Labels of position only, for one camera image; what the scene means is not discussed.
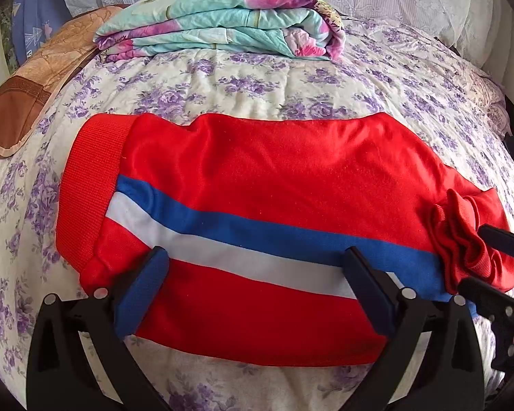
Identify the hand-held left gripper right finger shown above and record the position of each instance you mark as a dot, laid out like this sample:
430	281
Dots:
370	295

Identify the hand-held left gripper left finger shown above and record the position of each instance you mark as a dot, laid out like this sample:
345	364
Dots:
139	295

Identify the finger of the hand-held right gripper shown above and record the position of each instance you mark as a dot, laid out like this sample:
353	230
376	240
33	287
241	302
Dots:
501	239
484	296

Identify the red striped sweater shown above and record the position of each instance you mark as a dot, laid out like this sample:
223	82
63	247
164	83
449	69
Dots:
261	171

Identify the pale pillow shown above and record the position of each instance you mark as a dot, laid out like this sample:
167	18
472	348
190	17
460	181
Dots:
475	17

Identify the purple floral bedspread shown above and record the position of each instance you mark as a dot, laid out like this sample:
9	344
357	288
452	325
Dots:
240	85

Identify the brown patterned blanket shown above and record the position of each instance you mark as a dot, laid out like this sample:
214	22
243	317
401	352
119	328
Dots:
34	81

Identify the teal pink floral folded quilt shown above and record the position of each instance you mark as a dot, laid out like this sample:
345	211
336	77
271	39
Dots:
205	17

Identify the blue patterned pillow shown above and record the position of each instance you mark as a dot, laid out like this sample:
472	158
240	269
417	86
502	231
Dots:
38	13

